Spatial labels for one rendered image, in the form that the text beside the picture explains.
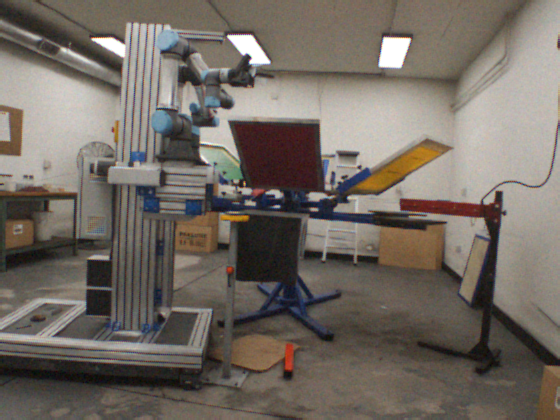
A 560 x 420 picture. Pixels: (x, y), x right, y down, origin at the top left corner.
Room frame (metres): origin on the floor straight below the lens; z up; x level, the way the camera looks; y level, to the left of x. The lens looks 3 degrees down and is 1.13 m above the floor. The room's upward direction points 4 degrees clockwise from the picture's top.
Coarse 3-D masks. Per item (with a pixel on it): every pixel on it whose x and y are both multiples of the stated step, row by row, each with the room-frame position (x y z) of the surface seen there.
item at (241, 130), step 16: (240, 128) 2.90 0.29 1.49; (256, 128) 2.87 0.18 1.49; (272, 128) 2.85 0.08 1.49; (240, 144) 3.04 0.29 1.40; (256, 144) 3.02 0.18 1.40; (272, 144) 2.99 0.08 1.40; (256, 160) 3.18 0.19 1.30; (272, 160) 3.15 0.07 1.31; (256, 176) 3.36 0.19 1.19; (272, 176) 3.32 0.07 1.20
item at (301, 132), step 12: (276, 132) 2.88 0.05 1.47; (288, 132) 2.86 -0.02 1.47; (300, 132) 2.85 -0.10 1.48; (312, 132) 2.83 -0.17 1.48; (288, 144) 2.97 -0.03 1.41; (300, 144) 2.95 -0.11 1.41; (312, 144) 2.93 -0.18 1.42; (288, 156) 3.08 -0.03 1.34; (300, 156) 3.06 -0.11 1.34; (312, 156) 3.04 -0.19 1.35; (288, 168) 3.21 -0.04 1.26; (300, 168) 3.18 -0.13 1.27; (312, 168) 3.16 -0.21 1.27; (288, 180) 3.34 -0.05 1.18; (300, 180) 3.32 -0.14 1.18; (312, 180) 3.29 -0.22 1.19
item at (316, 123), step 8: (232, 120) 2.84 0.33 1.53; (240, 120) 2.83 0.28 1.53; (248, 120) 2.82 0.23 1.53; (256, 120) 2.82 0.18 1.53; (264, 120) 2.81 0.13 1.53; (272, 120) 2.80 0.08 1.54; (280, 120) 2.79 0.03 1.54; (288, 120) 2.79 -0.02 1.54; (296, 120) 2.78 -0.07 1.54; (304, 120) 2.77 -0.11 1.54; (312, 120) 2.77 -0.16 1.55; (320, 120) 2.77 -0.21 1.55; (232, 128) 2.91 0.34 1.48; (320, 128) 2.81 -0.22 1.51; (232, 136) 2.98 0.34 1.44; (320, 136) 2.85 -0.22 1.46; (320, 144) 2.92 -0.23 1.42; (240, 152) 3.12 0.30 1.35; (320, 152) 2.99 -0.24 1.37; (240, 160) 3.21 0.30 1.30; (320, 160) 3.07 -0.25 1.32; (320, 168) 3.15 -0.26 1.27; (248, 176) 3.37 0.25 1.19; (320, 176) 3.23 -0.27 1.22; (248, 184) 3.47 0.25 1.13; (320, 184) 3.32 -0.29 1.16
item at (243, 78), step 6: (228, 72) 2.17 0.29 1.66; (234, 72) 2.19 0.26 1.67; (240, 72) 2.15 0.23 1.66; (246, 72) 2.14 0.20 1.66; (228, 78) 2.18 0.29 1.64; (234, 78) 2.18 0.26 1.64; (240, 78) 2.14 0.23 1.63; (246, 78) 2.13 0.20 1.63; (252, 78) 2.18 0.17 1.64; (234, 84) 2.19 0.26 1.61; (240, 84) 2.17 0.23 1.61; (246, 84) 2.17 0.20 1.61; (252, 84) 2.19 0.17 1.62
